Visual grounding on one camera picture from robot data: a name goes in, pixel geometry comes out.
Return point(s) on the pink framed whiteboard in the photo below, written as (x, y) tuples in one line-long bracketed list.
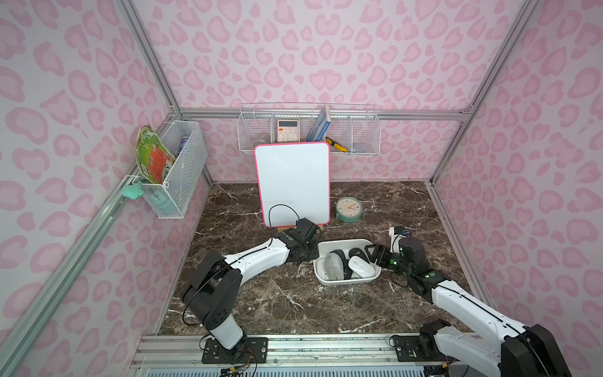
[(294, 181)]

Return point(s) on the white mesh side basket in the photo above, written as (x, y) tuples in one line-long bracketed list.
[(171, 199)]

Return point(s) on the white computer mouse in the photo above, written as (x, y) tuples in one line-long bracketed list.
[(360, 268)]

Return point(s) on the yellow utility knife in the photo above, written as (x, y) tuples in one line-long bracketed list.
[(336, 145)]

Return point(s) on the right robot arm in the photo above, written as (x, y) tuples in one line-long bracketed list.
[(503, 347)]

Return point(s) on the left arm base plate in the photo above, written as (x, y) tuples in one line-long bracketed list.
[(249, 349)]

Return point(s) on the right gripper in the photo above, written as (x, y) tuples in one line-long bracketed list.
[(378, 255)]

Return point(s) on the pink calculator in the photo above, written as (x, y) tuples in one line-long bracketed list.
[(287, 131)]

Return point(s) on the white storage box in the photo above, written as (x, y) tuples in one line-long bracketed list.
[(325, 247)]

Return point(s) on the green wall hook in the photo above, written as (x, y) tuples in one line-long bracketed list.
[(133, 191)]

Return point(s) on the black mouse with logo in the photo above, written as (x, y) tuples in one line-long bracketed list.
[(347, 272)]

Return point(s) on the green round clock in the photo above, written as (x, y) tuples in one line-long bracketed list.
[(349, 209)]

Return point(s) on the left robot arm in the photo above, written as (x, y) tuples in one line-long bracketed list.
[(212, 291)]

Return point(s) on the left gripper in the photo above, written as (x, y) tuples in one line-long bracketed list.
[(310, 246)]

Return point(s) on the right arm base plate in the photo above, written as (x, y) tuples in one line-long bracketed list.
[(413, 349)]

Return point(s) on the grey computer mouse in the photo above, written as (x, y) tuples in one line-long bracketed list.
[(334, 269)]

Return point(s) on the wooden whiteboard stand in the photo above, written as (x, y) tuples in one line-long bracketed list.
[(282, 229)]

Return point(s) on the black mouse rounded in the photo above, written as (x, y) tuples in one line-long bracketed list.
[(361, 254)]

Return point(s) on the blue book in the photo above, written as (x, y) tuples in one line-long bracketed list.
[(320, 126)]

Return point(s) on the green snack bag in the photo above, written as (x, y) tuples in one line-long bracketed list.
[(153, 159)]

